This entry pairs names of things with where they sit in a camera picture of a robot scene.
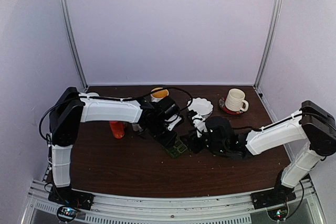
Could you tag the orange pill bottle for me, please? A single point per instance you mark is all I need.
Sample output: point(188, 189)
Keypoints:
point(117, 129)

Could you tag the white mug yellow inside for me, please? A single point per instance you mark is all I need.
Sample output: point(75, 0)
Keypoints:
point(159, 93)

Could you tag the cream ribbed mug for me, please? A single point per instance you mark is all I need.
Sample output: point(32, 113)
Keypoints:
point(235, 101)

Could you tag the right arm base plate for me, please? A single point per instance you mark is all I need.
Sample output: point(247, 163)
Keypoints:
point(268, 198)

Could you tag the small white bowl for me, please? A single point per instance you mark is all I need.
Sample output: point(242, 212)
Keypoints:
point(92, 94)

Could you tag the red round coaster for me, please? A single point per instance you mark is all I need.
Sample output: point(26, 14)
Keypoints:
point(221, 104)

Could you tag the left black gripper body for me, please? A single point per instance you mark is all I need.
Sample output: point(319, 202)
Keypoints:
point(158, 134)

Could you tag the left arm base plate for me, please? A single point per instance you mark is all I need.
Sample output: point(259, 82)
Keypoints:
point(68, 197)

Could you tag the left aluminium frame post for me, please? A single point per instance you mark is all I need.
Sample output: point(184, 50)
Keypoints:
point(72, 44)

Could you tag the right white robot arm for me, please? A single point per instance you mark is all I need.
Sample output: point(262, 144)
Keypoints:
point(310, 122)

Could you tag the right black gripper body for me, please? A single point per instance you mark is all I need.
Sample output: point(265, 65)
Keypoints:
point(193, 143)

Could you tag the aluminium frame post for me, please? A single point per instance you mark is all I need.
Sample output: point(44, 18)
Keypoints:
point(72, 44)
point(269, 41)

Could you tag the right aluminium frame post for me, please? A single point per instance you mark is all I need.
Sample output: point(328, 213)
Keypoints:
point(269, 41)

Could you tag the white scalloped dish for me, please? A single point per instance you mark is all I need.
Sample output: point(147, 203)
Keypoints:
point(201, 106)

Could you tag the green weekly pill organizer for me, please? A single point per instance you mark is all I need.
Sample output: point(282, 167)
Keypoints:
point(177, 149)

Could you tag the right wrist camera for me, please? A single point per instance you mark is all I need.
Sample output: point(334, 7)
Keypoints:
point(198, 122)

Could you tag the aluminium front rail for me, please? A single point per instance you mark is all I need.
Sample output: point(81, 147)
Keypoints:
point(234, 208)

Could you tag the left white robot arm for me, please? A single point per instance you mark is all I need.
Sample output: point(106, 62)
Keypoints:
point(73, 108)

